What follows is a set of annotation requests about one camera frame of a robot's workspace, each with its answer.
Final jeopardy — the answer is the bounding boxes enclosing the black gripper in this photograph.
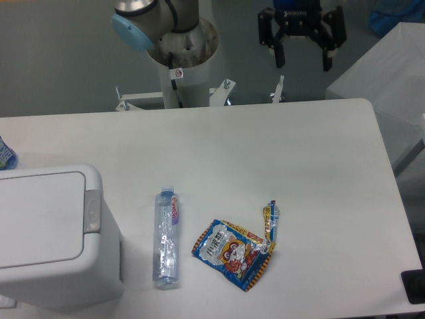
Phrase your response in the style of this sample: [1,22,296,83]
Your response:
[258,1,347,72]

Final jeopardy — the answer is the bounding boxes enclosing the white push-lid trash can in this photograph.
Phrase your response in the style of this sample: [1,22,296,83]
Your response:
[1,164,124,308]

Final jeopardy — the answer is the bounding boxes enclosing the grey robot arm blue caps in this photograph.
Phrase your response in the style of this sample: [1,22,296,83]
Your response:
[111,1,347,71]

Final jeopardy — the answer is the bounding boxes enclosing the blue bag top right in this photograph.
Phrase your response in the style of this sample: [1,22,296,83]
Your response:
[368,0,424,38]

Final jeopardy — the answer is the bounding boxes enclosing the white cloth-covered table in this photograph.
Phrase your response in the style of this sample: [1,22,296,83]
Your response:
[325,23,424,175]

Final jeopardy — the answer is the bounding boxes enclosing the blue snack bag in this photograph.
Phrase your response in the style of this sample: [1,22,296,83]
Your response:
[191,200,280,292]

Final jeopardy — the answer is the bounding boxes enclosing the clear plastic water bottle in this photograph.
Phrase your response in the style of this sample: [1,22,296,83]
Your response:
[152,185,180,290]

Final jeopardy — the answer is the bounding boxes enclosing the black device right edge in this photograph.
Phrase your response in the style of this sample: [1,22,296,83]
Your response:
[401,269,425,304]

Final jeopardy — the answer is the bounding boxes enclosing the blue patterned bottle left edge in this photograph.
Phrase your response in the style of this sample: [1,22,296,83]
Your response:
[0,138,18,171]

